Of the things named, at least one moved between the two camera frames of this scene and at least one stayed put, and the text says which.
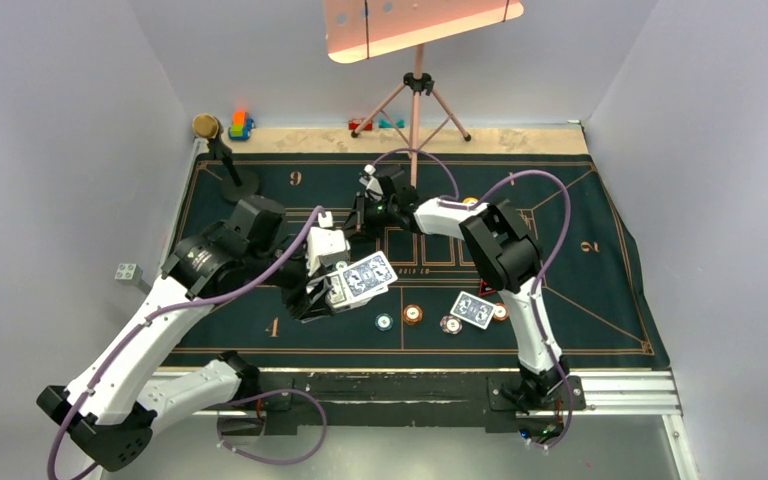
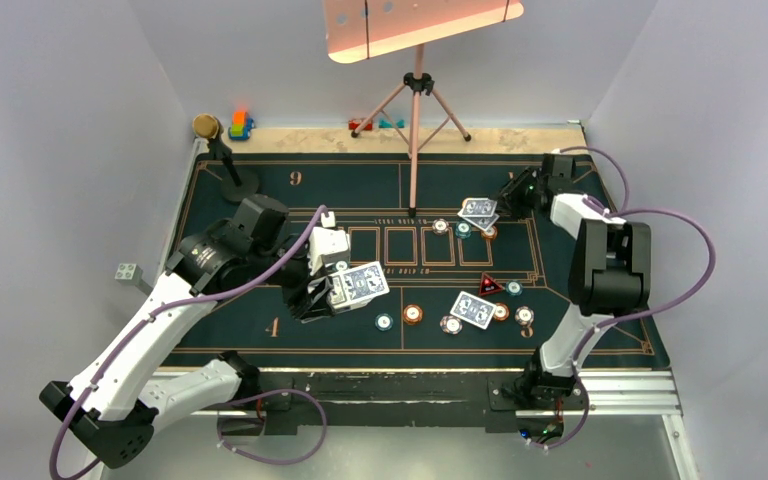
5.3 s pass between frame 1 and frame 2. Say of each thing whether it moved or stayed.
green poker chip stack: stayed
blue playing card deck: moved
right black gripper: moved
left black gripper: stayed
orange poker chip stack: stayed
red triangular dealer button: stayed
